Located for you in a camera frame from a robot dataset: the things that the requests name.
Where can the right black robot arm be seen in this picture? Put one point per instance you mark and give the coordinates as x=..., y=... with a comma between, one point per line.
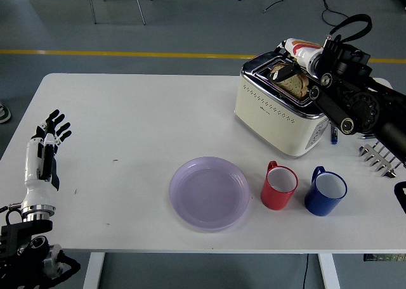
x=358, y=105

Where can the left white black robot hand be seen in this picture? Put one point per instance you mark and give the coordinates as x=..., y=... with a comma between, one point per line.
x=33, y=168

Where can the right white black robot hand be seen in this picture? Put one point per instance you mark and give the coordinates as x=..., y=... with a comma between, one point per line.
x=303, y=53

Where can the cream and chrome toaster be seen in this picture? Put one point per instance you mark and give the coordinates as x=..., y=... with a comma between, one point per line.
x=269, y=124

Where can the brown bread slice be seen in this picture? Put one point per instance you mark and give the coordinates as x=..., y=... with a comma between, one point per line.
x=295, y=86

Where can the red enamel mug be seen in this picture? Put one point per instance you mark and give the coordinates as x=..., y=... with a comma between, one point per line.
x=276, y=200

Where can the metal chair legs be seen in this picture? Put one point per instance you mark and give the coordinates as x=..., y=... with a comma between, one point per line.
x=138, y=3

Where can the white table leg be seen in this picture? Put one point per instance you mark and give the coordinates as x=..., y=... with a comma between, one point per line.
x=328, y=273
x=93, y=273

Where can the table height control panel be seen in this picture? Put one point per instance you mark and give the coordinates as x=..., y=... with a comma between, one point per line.
x=383, y=258

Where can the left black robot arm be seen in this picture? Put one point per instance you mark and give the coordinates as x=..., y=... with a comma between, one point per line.
x=25, y=232

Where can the blue enamel mug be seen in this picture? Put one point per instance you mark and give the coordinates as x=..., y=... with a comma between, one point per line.
x=317, y=205

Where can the blue marker pen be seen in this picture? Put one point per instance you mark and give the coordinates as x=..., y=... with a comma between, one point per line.
x=334, y=138

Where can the black ballpoint pen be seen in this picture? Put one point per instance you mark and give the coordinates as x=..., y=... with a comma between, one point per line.
x=364, y=137

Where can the purple plastic plate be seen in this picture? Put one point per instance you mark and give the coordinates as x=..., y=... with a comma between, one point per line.
x=209, y=195

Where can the silver metal toast rack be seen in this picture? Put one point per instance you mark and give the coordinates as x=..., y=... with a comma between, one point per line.
x=377, y=162

